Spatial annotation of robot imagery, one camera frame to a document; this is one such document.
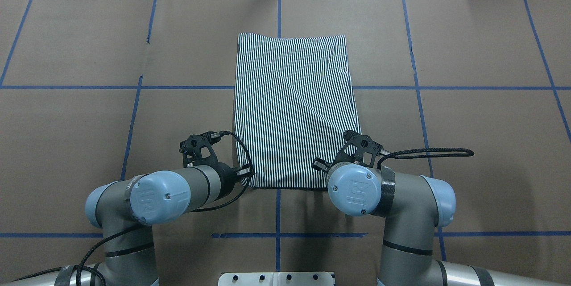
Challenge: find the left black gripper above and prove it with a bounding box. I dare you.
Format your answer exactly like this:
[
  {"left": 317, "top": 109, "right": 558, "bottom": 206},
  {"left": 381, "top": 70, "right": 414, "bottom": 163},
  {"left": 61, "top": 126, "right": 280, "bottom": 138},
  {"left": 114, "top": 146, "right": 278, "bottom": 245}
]
[{"left": 219, "top": 165, "right": 255, "bottom": 192}]

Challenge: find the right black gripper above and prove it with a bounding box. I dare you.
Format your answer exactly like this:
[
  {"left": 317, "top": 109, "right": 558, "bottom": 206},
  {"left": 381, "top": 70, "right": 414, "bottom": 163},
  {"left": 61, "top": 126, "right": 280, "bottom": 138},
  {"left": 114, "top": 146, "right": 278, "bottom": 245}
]
[{"left": 311, "top": 158, "right": 340, "bottom": 175}]

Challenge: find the striped polo shirt white collar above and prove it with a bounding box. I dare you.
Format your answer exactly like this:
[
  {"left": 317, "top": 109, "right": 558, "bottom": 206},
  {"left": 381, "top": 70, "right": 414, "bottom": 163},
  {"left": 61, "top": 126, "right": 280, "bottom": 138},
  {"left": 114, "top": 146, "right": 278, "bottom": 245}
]
[{"left": 234, "top": 33, "right": 361, "bottom": 189}]

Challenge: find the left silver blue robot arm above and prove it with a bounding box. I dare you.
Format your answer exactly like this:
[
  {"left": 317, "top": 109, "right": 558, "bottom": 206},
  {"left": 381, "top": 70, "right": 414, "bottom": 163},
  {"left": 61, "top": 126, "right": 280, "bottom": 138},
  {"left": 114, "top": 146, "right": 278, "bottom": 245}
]
[{"left": 9, "top": 164, "right": 254, "bottom": 286}]

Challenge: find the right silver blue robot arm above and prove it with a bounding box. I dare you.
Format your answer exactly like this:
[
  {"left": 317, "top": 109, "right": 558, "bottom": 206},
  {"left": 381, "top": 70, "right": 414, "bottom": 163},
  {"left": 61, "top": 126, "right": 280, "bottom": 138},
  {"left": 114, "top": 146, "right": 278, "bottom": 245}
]
[{"left": 312, "top": 158, "right": 554, "bottom": 286}]

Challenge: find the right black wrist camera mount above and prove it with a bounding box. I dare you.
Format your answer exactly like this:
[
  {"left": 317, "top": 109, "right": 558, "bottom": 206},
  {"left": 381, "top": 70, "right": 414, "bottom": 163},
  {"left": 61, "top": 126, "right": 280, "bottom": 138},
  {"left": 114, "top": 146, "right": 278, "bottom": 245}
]
[{"left": 333, "top": 130, "right": 390, "bottom": 168}]

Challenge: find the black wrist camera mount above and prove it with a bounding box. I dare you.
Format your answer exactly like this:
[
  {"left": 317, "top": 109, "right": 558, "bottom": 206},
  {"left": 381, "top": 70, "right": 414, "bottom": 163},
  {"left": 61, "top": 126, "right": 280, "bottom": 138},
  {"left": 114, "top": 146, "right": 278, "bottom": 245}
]
[
  {"left": 178, "top": 131, "right": 230, "bottom": 168},
  {"left": 333, "top": 130, "right": 390, "bottom": 168}
]

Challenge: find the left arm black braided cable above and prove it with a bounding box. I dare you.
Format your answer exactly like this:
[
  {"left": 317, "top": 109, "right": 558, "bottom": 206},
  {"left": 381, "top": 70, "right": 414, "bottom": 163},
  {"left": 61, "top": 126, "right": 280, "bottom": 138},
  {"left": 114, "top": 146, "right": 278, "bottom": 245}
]
[{"left": 13, "top": 131, "right": 256, "bottom": 286}]

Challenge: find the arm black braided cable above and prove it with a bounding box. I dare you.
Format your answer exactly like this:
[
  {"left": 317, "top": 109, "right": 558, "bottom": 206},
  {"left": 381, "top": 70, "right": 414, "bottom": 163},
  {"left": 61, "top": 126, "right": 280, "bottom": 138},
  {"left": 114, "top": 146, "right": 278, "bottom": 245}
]
[
  {"left": 13, "top": 131, "right": 256, "bottom": 286},
  {"left": 377, "top": 148, "right": 475, "bottom": 171}
]

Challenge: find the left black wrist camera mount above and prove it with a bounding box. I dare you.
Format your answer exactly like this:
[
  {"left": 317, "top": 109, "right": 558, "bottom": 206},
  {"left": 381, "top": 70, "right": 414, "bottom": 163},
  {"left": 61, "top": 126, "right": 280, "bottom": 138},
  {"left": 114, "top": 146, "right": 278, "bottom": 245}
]
[{"left": 178, "top": 131, "right": 230, "bottom": 168}]

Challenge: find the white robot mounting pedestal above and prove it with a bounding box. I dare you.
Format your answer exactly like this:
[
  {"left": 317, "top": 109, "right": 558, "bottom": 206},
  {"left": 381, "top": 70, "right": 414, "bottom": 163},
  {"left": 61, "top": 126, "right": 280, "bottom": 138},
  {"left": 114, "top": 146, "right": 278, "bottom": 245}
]
[{"left": 218, "top": 271, "right": 336, "bottom": 286}]

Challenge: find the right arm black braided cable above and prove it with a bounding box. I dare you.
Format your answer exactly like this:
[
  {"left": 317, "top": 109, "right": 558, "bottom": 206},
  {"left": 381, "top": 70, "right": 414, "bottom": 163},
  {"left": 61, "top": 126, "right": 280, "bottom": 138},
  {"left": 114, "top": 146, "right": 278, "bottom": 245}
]
[{"left": 377, "top": 148, "right": 475, "bottom": 171}]

